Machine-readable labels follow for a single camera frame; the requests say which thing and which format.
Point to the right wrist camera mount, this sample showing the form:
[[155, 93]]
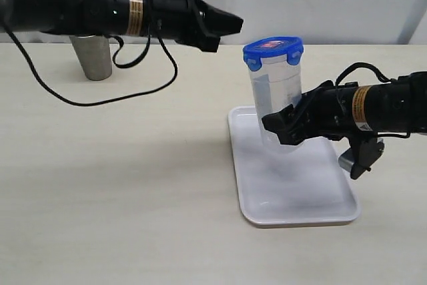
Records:
[[363, 152]]

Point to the blue plastic container lid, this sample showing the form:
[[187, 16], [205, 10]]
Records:
[[289, 47]]

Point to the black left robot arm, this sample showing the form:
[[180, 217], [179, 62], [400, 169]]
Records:
[[74, 17]]

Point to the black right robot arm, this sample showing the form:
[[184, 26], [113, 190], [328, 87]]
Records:
[[353, 110]]

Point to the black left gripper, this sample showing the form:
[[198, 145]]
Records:
[[193, 23]]

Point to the stainless steel cup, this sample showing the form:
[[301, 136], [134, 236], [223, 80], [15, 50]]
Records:
[[93, 53]]

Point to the clear plastic tall container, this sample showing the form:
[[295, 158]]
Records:
[[275, 85]]

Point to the white rectangular plastic tray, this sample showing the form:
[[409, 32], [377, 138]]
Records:
[[303, 188]]

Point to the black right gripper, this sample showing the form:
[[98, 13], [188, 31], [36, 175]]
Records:
[[324, 111]]

